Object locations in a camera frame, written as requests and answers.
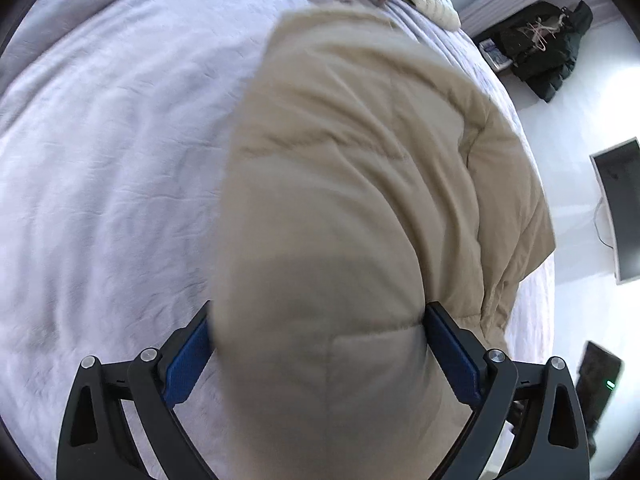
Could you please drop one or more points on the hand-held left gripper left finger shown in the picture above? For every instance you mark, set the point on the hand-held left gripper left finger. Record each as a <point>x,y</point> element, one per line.
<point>187,355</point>

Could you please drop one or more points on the blue and white box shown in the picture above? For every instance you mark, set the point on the blue and white box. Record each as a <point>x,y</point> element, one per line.
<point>495,55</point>

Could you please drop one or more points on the beige puffer coat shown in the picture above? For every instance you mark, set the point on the beige puffer coat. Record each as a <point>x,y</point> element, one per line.
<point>360,220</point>

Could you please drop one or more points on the cream puffer jacket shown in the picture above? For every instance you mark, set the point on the cream puffer jacket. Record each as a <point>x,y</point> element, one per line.
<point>432,0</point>

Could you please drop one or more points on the grey framed monitor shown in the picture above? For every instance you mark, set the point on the grey framed monitor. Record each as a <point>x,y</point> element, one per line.
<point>622,210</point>

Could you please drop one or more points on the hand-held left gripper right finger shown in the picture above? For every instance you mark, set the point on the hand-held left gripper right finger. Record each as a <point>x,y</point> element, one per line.
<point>452,350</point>

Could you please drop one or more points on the black jacket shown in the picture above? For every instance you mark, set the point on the black jacket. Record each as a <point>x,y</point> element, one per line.
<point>542,50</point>

